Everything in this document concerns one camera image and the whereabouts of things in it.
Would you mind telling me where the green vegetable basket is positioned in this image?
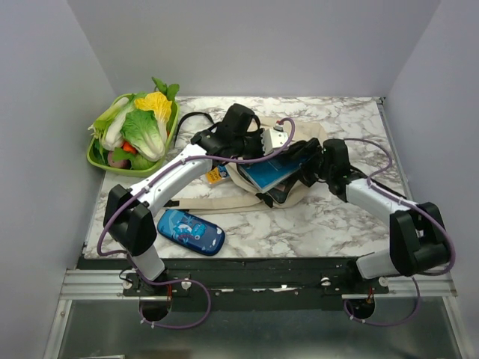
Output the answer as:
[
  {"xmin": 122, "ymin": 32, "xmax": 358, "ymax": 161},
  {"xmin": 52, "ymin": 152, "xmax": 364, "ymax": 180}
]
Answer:
[{"xmin": 86, "ymin": 101, "xmax": 179, "ymax": 177}]

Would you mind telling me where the blue notebook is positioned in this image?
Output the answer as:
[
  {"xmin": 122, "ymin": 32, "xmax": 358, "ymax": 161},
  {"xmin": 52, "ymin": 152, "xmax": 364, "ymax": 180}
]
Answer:
[{"xmin": 237, "ymin": 155, "xmax": 299, "ymax": 194}]

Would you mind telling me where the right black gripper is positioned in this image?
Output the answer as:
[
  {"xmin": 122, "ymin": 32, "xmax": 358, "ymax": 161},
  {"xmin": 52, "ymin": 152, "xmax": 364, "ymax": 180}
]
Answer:
[{"xmin": 281, "ymin": 137, "xmax": 333, "ymax": 187}]

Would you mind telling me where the white toy bok choy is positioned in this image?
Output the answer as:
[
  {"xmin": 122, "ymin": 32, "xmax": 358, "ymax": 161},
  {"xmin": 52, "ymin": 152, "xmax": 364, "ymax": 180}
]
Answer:
[{"xmin": 88, "ymin": 93, "xmax": 133, "ymax": 151}]

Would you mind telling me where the green toy lettuce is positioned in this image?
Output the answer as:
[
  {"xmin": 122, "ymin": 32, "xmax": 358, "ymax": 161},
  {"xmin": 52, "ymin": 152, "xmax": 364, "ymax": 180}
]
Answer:
[{"xmin": 120, "ymin": 109, "xmax": 165, "ymax": 162}]

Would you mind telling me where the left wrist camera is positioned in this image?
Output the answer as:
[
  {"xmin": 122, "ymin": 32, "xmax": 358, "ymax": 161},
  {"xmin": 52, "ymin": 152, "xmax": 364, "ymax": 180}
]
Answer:
[{"xmin": 261, "ymin": 127, "xmax": 288, "ymax": 156}]

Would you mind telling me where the colourful children's book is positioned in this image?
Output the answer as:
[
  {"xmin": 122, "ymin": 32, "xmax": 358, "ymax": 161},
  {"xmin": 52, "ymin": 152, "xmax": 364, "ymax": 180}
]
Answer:
[{"xmin": 204, "ymin": 165, "xmax": 230, "ymax": 186}]

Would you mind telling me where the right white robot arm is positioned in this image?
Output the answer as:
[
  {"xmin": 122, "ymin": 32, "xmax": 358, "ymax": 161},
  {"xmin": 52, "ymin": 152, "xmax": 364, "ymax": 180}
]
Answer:
[{"xmin": 286, "ymin": 138, "xmax": 456, "ymax": 293}]

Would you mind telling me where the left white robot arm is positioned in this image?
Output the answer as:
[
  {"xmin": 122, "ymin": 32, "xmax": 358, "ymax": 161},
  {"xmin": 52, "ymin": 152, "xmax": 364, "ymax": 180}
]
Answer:
[{"xmin": 100, "ymin": 103, "xmax": 263, "ymax": 295}]

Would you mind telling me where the orange toy carrot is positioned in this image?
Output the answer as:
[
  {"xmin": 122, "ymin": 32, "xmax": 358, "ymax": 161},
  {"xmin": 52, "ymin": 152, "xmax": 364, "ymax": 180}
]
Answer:
[{"xmin": 122, "ymin": 141, "xmax": 138, "ymax": 155}]

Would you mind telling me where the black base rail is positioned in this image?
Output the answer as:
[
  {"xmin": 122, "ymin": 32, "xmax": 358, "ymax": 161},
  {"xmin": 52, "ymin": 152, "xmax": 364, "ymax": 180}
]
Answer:
[{"xmin": 77, "ymin": 257, "xmax": 388, "ymax": 315}]

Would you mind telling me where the yellow toy cabbage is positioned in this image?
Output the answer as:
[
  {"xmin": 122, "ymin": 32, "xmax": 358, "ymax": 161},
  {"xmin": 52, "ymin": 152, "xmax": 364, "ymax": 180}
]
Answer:
[{"xmin": 134, "ymin": 91, "xmax": 173, "ymax": 134}]

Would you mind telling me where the blue pencil case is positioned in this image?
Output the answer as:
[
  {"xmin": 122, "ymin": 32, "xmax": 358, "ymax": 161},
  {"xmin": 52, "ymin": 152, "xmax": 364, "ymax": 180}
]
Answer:
[{"xmin": 156, "ymin": 209, "xmax": 225, "ymax": 257}]

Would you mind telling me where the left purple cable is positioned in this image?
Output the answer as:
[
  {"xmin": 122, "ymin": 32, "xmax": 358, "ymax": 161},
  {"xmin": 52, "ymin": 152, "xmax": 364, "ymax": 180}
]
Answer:
[{"xmin": 97, "ymin": 117, "xmax": 296, "ymax": 329}]

